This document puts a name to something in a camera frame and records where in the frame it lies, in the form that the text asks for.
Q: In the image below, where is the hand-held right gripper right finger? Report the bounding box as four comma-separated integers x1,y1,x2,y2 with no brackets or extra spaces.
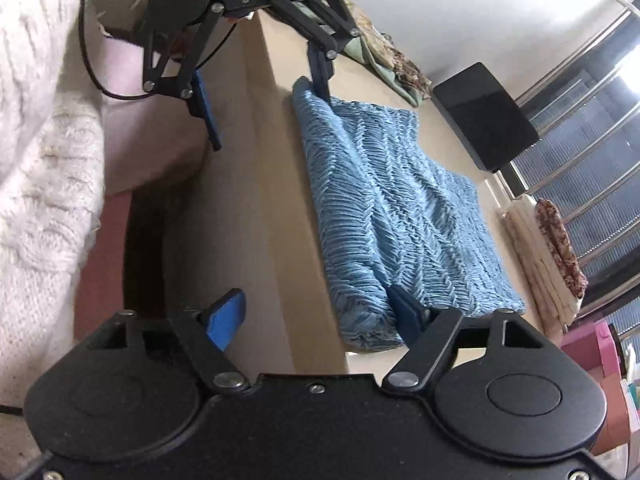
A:
382,284,548,393

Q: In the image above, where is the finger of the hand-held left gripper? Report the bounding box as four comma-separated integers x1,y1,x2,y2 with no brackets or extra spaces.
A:
267,0,362,102
141,2,223,152

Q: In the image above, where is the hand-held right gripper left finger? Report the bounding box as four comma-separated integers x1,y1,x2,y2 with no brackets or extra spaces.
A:
82,287,248,392

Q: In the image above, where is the blue textured knit garment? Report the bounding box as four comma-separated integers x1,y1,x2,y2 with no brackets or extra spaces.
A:
291,76,526,352

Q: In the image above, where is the green cloth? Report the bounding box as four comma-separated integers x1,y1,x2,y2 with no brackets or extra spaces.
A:
341,35,421,108

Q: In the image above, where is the pink garment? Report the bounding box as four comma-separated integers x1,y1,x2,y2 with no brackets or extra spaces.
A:
72,35,210,343

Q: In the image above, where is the beige floral garment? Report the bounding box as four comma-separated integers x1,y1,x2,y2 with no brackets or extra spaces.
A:
350,2,401,68

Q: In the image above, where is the folded cream cloth stack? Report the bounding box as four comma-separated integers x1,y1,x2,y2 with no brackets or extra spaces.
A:
500,195,588,333

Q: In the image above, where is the brown floral folded cloth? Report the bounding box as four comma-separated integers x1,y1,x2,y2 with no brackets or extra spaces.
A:
535,198,590,301

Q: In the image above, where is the black tablet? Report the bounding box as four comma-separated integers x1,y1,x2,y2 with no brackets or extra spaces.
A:
431,62,541,173

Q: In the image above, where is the white knit sweater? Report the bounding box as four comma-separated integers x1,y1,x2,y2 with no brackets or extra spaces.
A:
0,0,108,411

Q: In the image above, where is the magenta lidded box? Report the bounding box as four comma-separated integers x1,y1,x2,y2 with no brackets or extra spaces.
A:
560,320,626,378

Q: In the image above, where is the salmon pink storage box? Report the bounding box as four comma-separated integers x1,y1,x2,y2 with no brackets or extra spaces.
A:
595,375,640,456

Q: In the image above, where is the metal window railing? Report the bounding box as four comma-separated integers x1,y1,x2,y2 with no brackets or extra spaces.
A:
492,2,640,341

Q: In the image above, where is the floral strap garment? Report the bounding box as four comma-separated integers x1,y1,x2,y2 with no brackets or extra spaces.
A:
387,47,434,102

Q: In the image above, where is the black cable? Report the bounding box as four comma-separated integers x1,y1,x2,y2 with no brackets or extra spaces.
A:
77,0,241,101

